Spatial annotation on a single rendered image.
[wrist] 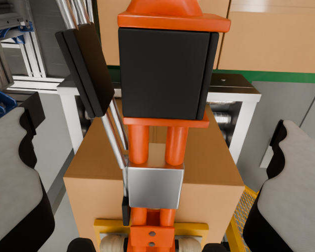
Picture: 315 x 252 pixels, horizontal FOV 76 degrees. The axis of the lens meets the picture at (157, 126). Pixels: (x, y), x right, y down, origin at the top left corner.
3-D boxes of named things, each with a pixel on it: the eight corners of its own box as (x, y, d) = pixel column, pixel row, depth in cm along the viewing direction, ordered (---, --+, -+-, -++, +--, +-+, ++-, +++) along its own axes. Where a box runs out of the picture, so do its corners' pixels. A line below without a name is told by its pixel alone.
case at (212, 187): (187, 202, 110) (199, 292, 77) (114, 198, 110) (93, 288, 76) (209, 103, 78) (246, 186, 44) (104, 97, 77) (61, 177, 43)
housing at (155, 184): (178, 182, 29) (181, 210, 25) (130, 180, 29) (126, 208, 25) (184, 143, 25) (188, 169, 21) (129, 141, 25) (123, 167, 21)
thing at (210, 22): (199, 103, 22) (208, 129, 17) (130, 99, 22) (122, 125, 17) (215, 13, 17) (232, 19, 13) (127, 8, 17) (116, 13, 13)
